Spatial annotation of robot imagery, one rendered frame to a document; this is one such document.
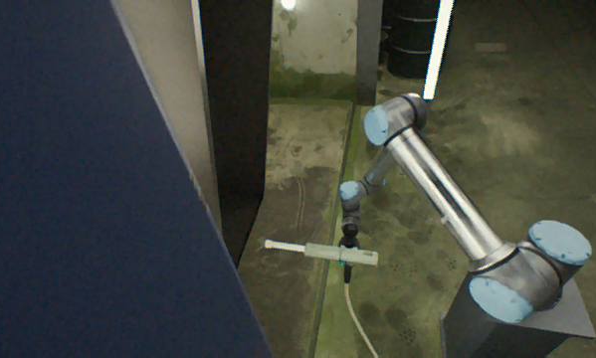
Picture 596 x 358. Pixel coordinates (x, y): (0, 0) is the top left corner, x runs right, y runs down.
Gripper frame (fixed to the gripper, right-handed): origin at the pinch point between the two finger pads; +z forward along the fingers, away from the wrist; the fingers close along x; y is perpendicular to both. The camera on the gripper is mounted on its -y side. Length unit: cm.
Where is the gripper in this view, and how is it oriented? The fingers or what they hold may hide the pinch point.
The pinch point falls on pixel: (347, 261)
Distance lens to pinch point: 148.1
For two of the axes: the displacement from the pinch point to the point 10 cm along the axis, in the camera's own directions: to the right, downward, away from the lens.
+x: -9.8, -1.1, 1.6
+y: 0.1, 7.8, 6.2
